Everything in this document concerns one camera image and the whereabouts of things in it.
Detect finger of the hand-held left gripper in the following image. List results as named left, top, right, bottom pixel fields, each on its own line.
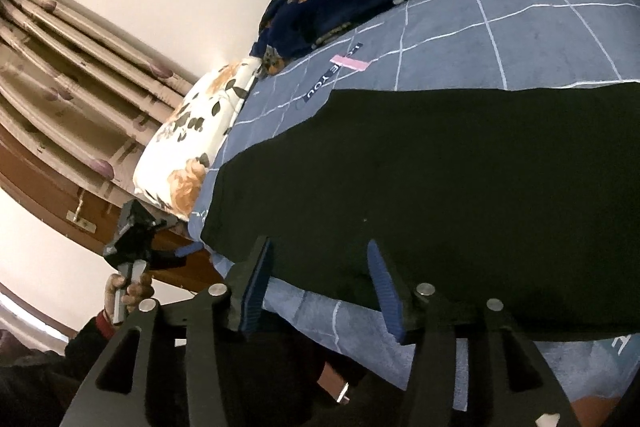
left=149, top=241, right=203, bottom=271

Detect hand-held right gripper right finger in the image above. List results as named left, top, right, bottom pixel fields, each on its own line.
left=367, top=241, right=581, bottom=427

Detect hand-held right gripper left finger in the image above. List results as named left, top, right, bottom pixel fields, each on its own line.
left=60, top=236, right=274, bottom=427

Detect black pants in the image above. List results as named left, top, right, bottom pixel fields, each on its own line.
left=200, top=79, right=640, bottom=343

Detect person's left forearm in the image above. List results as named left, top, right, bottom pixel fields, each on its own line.
left=60, top=309, right=126, bottom=380

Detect person's left hand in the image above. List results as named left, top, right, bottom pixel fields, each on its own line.
left=102, top=272, right=156, bottom=324

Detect metal latch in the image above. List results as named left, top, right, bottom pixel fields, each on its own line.
left=67, top=197, right=96, bottom=233

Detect person's dark clothing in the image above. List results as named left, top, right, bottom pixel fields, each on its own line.
left=0, top=327, right=411, bottom=427

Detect brown wooden headboard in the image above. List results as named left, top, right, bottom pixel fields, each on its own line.
left=0, top=127, right=226, bottom=293

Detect white floral pillow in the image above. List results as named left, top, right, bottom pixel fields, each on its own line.
left=132, top=57, right=263, bottom=223

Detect beige patterned curtain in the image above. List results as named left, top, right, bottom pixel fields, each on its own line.
left=0, top=0, right=201, bottom=192

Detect blue grid bed sheet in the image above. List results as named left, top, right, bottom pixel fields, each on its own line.
left=187, top=0, right=640, bottom=413

